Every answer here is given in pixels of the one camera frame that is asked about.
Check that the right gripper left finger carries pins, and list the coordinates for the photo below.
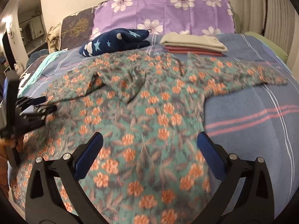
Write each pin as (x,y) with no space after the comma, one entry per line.
(43,201)

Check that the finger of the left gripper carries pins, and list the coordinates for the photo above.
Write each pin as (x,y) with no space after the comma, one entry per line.
(30,102)
(36,119)

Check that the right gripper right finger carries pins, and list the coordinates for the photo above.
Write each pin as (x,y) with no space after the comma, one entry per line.
(256,200)

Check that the teal orange floral garment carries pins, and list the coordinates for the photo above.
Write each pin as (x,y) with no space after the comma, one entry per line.
(149,110)

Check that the beige crumpled cloth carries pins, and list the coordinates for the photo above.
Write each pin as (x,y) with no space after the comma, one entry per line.
(53,38)

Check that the blue plaid bed sheet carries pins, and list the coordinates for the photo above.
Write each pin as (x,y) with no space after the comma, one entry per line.
(258,121)

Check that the dark tree pattern pillow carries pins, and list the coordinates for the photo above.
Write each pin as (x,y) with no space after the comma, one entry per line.
(76,28)

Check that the navy star folded garment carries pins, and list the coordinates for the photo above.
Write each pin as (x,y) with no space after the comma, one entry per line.
(116,40)

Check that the green pillow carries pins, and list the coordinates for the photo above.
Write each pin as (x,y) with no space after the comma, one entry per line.
(275,48)

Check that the purple floral pillow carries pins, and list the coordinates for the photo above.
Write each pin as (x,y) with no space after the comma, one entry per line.
(195,17)

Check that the red folded garment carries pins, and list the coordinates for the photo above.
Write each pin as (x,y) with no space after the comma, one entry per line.
(186,50)

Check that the white curtain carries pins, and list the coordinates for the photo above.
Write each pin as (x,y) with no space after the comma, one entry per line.
(273,19)

